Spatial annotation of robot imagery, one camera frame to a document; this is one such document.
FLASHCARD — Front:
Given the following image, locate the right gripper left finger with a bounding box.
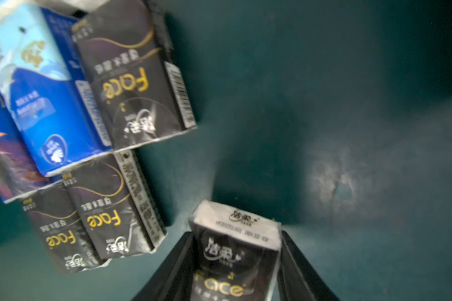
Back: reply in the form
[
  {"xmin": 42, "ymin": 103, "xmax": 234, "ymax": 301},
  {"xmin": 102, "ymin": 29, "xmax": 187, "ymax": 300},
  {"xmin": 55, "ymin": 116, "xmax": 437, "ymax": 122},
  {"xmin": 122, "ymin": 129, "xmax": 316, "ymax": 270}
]
[{"xmin": 133, "ymin": 232, "xmax": 195, "ymax": 301}]

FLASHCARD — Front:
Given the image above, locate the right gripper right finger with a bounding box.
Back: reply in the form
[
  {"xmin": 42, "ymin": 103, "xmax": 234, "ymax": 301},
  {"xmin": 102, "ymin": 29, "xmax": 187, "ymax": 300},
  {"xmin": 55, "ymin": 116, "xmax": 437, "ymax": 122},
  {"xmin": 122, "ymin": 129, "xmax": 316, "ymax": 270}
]
[{"xmin": 277, "ymin": 231, "xmax": 339, "ymax": 301}]

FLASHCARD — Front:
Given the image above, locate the black Face tissue pack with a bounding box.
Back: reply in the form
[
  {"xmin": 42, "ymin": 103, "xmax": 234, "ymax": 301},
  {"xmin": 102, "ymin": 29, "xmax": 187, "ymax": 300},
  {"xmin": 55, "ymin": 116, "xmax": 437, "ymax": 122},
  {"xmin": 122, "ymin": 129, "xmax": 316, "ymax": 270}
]
[
  {"xmin": 21, "ymin": 181, "xmax": 110, "ymax": 273},
  {"xmin": 72, "ymin": 1, "xmax": 197, "ymax": 151},
  {"xmin": 62, "ymin": 150, "xmax": 167, "ymax": 260},
  {"xmin": 189, "ymin": 199, "xmax": 282, "ymax": 300}
]

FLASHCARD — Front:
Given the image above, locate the dark blue tissue pack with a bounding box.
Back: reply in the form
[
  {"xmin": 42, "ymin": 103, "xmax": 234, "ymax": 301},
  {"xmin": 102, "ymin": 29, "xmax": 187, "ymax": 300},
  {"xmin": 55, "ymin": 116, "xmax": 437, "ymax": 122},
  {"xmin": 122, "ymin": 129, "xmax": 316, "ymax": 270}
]
[{"xmin": 0, "ymin": 94, "xmax": 53, "ymax": 204}]

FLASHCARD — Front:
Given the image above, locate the blue pocket tissue pack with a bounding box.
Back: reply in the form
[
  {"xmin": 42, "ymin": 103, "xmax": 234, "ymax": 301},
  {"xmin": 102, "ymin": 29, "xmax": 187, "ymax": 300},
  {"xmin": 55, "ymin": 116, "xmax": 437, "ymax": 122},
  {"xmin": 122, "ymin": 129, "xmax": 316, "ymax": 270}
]
[{"xmin": 0, "ymin": 1, "xmax": 112, "ymax": 176}]

